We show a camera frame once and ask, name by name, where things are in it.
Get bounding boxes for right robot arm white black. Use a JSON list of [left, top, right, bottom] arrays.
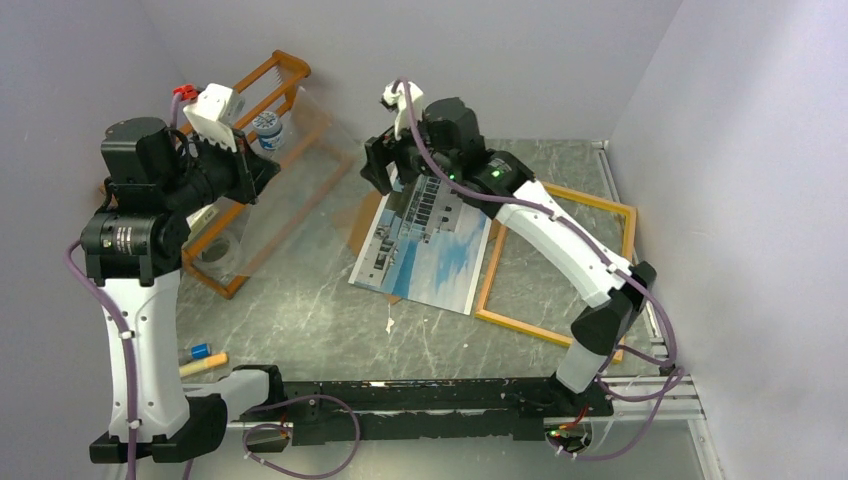
[[360, 93, 656, 415]]

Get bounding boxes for blue capped small tube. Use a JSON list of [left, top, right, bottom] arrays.
[[178, 343, 211, 366]]

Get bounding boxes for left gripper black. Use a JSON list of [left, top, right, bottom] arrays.
[[160, 122, 281, 217]]

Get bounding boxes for white red cardboard box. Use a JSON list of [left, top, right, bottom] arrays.
[[187, 204, 219, 234]]

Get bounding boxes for clear acrylic sheet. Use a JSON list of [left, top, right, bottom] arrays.
[[191, 88, 368, 283]]

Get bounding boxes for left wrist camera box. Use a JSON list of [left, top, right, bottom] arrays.
[[183, 83, 245, 152]]

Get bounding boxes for white blue lidded jar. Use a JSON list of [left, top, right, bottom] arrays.
[[251, 110, 285, 151]]

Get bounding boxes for yellow glue stick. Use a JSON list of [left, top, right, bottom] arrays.
[[179, 352, 229, 378]]

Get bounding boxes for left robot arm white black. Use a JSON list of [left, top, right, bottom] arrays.
[[76, 117, 287, 465]]

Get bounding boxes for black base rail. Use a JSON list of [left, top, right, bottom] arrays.
[[219, 374, 614, 447]]

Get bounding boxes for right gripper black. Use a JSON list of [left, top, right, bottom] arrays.
[[361, 107, 460, 195]]

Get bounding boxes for brown cardboard backing board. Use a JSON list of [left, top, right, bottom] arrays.
[[331, 191, 382, 264]]

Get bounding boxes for orange wooden shelf rack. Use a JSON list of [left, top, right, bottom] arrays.
[[82, 50, 355, 299]]

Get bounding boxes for yellow wooden picture frame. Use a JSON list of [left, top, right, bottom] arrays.
[[474, 180, 637, 348]]

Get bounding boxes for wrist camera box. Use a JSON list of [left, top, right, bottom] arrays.
[[380, 79, 424, 140], [183, 83, 245, 152]]

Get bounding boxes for building and sky photo print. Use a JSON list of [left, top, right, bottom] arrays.
[[349, 168, 491, 314]]

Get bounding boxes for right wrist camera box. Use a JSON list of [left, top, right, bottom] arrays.
[[380, 79, 424, 140]]

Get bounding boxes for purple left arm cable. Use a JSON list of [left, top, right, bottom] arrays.
[[62, 89, 362, 480]]

